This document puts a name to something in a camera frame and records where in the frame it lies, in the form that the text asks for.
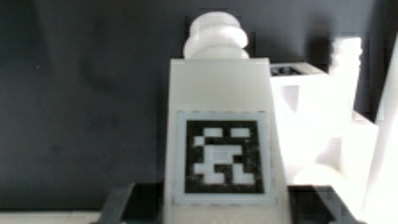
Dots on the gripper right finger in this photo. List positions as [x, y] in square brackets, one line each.
[342, 216]

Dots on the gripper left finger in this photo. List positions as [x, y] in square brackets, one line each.
[117, 207]

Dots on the white leg block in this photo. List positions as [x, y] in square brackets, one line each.
[225, 186]

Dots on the white chair seat part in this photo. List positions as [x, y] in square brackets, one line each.
[341, 147]

